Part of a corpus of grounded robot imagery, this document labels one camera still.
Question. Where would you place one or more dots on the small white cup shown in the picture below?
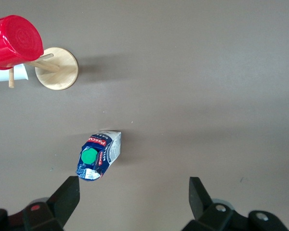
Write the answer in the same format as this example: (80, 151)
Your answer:
(19, 72)

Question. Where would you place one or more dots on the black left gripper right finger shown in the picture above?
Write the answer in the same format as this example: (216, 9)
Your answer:
(202, 207)

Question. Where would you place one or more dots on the red plastic cup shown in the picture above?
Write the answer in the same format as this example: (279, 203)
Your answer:
(14, 41)

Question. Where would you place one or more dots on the blue white milk carton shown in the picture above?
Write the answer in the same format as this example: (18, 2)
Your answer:
(110, 149)

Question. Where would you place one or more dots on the wooden mug tree stand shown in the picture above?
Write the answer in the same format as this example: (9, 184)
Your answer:
(60, 74)

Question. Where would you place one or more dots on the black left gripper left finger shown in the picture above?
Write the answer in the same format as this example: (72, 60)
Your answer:
(62, 202)

